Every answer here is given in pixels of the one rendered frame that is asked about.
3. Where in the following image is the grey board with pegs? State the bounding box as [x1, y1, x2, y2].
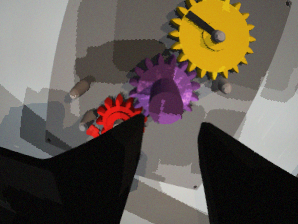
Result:
[45, 0, 293, 190]

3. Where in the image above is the purple gear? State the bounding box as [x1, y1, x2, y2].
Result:
[129, 53, 201, 125]

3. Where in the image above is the yellow gear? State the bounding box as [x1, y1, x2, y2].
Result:
[169, 0, 255, 80]

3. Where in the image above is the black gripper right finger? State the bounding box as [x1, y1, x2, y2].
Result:
[197, 121, 298, 224]

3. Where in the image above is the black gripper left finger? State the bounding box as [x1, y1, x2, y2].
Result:
[0, 115, 145, 224]

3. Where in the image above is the red gear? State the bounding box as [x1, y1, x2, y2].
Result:
[96, 93, 144, 133]

